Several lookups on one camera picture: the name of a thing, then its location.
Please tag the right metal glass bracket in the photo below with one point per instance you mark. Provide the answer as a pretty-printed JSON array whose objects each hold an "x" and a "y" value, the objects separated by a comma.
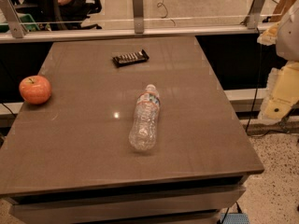
[{"x": 252, "y": 19}]

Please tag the red apple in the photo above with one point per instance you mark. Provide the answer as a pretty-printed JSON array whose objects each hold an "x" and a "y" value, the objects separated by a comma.
[{"x": 35, "y": 90}]

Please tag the green bin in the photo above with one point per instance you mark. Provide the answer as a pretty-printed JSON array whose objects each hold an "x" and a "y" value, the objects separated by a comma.
[{"x": 26, "y": 20}]

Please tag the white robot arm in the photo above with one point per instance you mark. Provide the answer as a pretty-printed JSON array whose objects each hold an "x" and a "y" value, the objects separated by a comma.
[{"x": 287, "y": 44}]

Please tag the seated person in black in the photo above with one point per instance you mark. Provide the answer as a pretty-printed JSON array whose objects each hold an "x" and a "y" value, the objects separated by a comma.
[{"x": 67, "y": 14}]

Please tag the metal glass bracket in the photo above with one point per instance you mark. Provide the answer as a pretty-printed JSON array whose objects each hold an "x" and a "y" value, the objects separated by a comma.
[
  {"x": 14, "y": 23},
  {"x": 138, "y": 14},
  {"x": 252, "y": 19}
]

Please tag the grey table drawer front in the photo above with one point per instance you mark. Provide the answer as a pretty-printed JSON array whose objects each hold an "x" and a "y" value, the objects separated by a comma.
[{"x": 188, "y": 206}]

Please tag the clear plastic water bottle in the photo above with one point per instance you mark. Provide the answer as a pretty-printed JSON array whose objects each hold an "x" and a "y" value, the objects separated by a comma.
[{"x": 143, "y": 134}]

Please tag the glass barrier panel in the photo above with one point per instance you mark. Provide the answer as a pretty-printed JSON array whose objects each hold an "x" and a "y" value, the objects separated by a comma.
[{"x": 160, "y": 14}]

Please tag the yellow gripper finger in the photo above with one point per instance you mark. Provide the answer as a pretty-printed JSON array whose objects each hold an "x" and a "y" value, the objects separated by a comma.
[
  {"x": 282, "y": 92},
  {"x": 269, "y": 36}
]

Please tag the middle metal glass bracket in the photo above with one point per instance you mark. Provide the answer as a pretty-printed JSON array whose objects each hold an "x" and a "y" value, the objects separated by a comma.
[{"x": 138, "y": 14}]

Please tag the left metal glass bracket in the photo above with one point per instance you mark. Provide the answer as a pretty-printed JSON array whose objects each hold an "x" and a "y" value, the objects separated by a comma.
[{"x": 14, "y": 23}]

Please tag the blue floor pad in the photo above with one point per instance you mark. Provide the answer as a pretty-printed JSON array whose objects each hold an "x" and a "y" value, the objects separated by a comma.
[{"x": 233, "y": 218}]

